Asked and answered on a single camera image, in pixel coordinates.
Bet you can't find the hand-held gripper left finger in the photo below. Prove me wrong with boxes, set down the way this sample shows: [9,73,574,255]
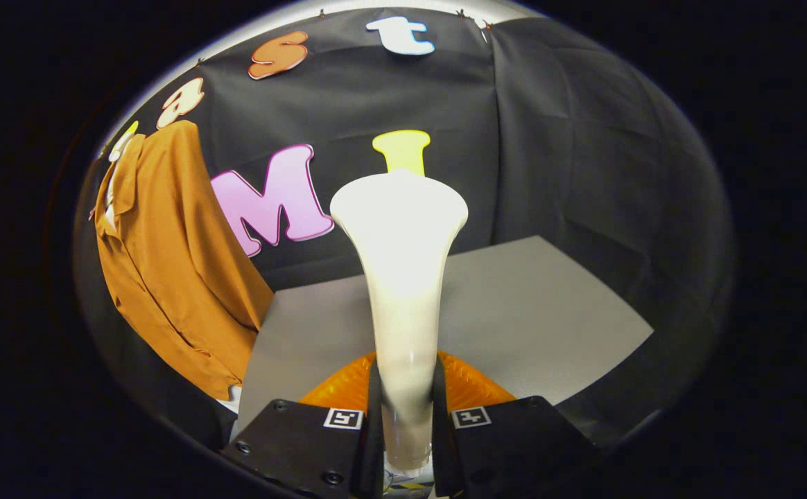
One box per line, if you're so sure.
[220,351,385,499]

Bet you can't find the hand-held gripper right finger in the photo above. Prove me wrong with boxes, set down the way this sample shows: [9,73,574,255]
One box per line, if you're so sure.
[431,350,602,499]

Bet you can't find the white garment steamer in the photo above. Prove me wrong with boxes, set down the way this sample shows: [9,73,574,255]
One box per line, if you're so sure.
[329,168,469,473]

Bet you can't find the brown button shirt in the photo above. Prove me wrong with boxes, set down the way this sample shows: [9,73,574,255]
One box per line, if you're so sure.
[92,120,276,401]

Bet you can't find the grey cabinet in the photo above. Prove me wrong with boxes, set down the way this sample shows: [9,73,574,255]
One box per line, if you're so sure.
[237,236,655,444]

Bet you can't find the black backdrop cloth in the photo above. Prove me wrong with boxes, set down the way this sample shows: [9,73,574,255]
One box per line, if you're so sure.
[74,7,736,451]

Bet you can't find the white mannequin torso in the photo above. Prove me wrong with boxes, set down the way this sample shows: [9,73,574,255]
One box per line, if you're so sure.
[102,121,245,417]

